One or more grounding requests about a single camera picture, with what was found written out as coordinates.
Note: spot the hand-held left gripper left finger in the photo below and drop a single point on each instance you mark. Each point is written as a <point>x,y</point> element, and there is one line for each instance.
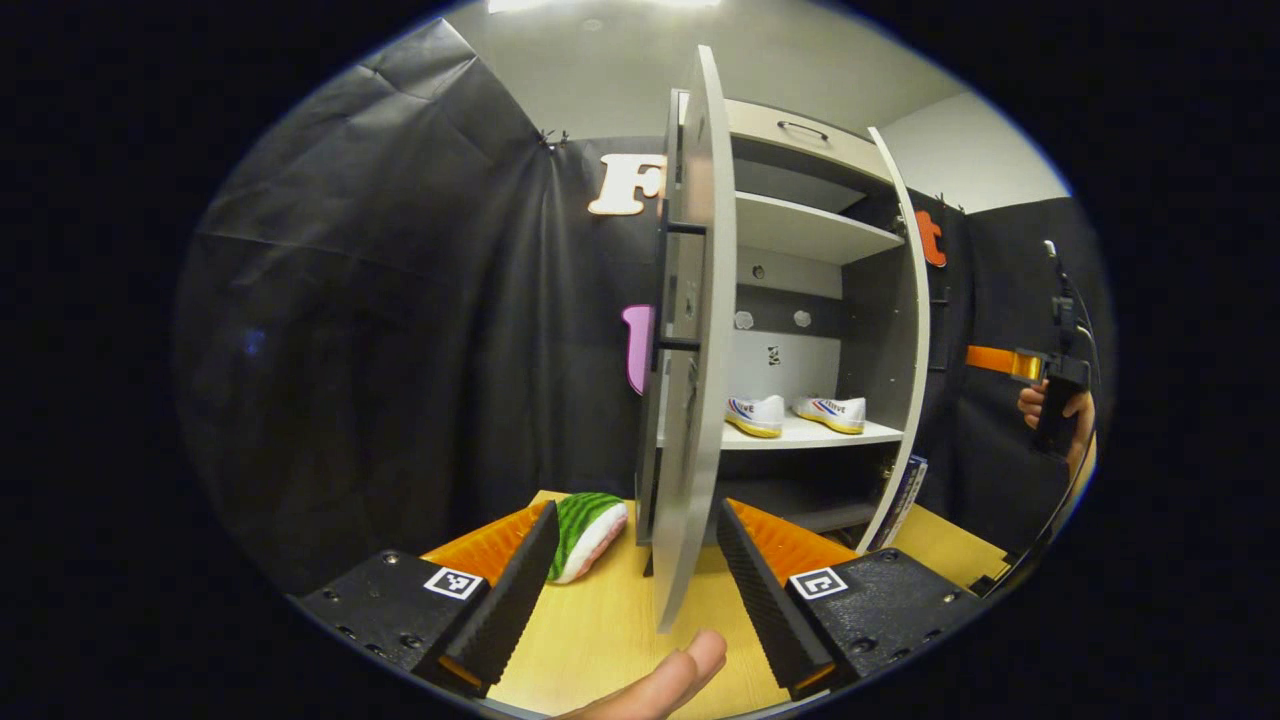
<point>515,600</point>

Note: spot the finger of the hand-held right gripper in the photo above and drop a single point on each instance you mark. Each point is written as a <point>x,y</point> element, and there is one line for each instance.
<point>995,360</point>

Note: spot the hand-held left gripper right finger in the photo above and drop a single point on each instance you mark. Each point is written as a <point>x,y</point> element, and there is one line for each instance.
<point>768,610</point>

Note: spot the white cabinet door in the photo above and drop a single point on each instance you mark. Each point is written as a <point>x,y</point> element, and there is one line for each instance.
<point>920,380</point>
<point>700,400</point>

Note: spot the white canvas shoe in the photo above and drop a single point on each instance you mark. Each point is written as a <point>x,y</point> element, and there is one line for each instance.
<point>760,412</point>
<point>835,412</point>

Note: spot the white and grey shoe cabinet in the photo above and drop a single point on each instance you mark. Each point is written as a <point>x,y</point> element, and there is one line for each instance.
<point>800,225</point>

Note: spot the white cabinet drawer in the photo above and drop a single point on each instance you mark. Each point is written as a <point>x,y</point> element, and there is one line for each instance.
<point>760,125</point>

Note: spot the watermelon slice plush toy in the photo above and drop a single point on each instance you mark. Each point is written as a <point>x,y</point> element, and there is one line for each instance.
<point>590,525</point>

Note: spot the dark blue book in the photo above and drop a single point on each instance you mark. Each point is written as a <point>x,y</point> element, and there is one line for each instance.
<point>905,490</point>

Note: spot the ceiling light panel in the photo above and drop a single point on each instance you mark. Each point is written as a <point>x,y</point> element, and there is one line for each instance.
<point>600,5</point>

